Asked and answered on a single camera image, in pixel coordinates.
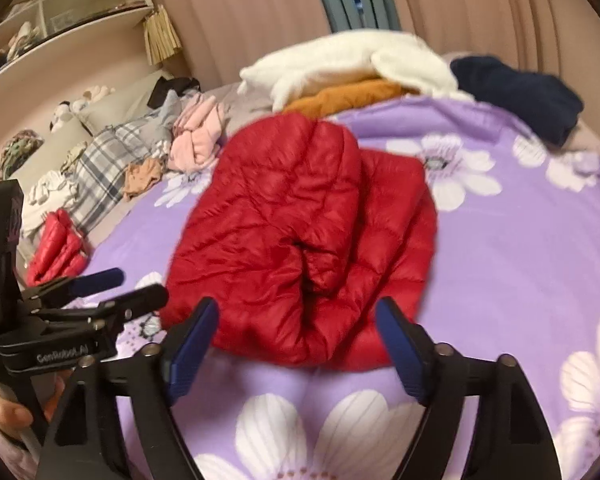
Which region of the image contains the white crumpled cloth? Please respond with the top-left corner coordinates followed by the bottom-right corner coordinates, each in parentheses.
top-left (20, 170), bottom-right (78, 241)

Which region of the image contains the person's left hand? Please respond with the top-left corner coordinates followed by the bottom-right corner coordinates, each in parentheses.
top-left (0, 382), bottom-right (35, 438)

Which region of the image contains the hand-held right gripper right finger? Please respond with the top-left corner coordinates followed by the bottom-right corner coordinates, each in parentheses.
top-left (375, 296), bottom-right (563, 480)

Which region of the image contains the large red puffer jacket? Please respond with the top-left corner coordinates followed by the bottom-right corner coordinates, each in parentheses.
top-left (159, 112), bottom-right (438, 373)

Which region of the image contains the pink garment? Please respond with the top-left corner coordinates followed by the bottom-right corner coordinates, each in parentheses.
top-left (170, 94), bottom-right (226, 173)

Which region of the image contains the purple floral bed sheet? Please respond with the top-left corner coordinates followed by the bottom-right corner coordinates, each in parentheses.
top-left (60, 95), bottom-right (600, 480)

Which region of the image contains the mustard orange garment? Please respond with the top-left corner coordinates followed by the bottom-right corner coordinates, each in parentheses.
top-left (282, 79), bottom-right (416, 117)

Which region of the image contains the straw tassel hanging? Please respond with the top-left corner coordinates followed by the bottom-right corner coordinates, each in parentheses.
top-left (144, 5), bottom-right (183, 66)

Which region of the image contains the black and white plush toy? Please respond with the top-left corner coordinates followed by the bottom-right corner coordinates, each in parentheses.
top-left (50, 100), bottom-right (88, 133)

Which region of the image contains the black garment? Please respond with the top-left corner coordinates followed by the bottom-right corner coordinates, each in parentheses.
top-left (147, 77), bottom-right (201, 110)

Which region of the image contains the cream wall shelf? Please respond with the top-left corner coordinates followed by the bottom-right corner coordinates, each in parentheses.
top-left (0, 0), bottom-right (156, 93)

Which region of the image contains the small tan garment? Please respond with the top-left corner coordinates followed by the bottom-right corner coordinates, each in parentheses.
top-left (122, 157), bottom-right (168, 200)

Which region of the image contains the green patterned cloth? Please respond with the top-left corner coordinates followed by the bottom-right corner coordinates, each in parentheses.
top-left (0, 130), bottom-right (45, 178)

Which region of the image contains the small red puffer jacket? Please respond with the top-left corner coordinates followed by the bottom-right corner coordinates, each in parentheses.
top-left (26, 209), bottom-right (90, 286)

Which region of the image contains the person's left forearm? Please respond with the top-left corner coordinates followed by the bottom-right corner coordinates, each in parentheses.
top-left (0, 420), bottom-right (38, 478)

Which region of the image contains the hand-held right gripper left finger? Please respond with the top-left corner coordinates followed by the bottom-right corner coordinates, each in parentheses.
top-left (35, 296), bottom-right (220, 480)

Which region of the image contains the beige curtain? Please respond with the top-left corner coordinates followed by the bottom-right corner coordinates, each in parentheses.
top-left (380, 0), bottom-right (600, 126)
top-left (140, 0), bottom-right (331, 96)

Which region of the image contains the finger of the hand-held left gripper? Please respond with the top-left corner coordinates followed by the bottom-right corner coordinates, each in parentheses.
top-left (27, 267), bottom-right (126, 306)
top-left (97, 284), bottom-right (170, 328)

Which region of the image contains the white fleece garment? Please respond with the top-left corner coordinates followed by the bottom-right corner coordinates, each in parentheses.
top-left (237, 30), bottom-right (473, 111)

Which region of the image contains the beige pillow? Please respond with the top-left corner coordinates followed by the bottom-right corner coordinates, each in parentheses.
top-left (75, 70), bottom-right (176, 136)
top-left (10, 120), bottom-right (96, 196)

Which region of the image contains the navy blue garment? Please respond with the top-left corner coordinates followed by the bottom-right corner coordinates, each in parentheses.
top-left (450, 56), bottom-right (585, 146)

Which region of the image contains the grey plaid garment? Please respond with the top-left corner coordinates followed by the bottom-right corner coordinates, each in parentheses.
top-left (72, 107), bottom-right (181, 233)

